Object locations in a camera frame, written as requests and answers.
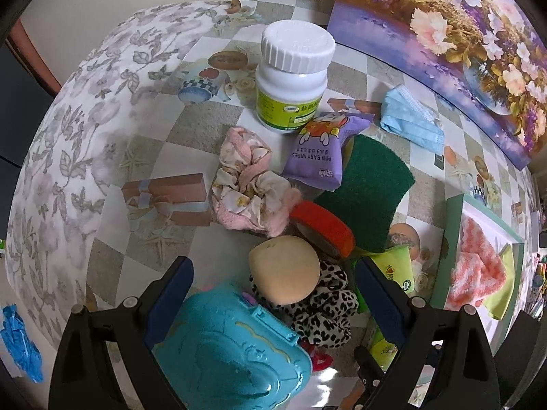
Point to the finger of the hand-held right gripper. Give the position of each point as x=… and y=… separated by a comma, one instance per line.
x=368, y=367

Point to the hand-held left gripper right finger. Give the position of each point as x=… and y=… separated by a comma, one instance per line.
x=380, y=303

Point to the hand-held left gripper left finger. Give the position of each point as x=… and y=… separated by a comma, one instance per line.
x=169, y=307

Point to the red fabric flower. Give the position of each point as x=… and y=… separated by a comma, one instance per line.
x=318, y=356

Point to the leopard print scrunchie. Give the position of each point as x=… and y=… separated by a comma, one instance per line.
x=324, y=307

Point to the red tape roll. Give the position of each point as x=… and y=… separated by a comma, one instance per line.
x=324, y=222

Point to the green yellow scouring sponge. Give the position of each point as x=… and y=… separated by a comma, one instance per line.
x=367, y=188

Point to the green-rimmed white tray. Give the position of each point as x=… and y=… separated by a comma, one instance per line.
x=478, y=218

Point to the teal plastic toy case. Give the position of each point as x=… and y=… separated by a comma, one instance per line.
x=230, y=350

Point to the pink white knit cloth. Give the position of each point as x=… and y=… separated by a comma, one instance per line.
x=474, y=264

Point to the beige makeup sponge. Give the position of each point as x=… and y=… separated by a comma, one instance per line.
x=284, y=269

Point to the light green cloth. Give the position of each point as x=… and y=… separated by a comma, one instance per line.
x=506, y=282

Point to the pink floral scrunchie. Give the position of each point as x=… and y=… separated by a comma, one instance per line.
x=248, y=188

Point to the blue glove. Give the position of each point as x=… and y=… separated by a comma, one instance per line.
x=21, y=346

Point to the colourful stationery clutter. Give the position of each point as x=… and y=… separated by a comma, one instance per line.
x=538, y=286

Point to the purple baby wipes pack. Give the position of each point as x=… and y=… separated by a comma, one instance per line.
x=320, y=153

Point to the blue face mask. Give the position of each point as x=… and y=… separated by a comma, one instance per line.
x=410, y=119

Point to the grey floral tablecloth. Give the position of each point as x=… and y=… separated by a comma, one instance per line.
x=85, y=136

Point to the white pill bottle green label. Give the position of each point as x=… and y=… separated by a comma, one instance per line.
x=290, y=85

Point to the floral painting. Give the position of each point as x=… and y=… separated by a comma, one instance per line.
x=448, y=42

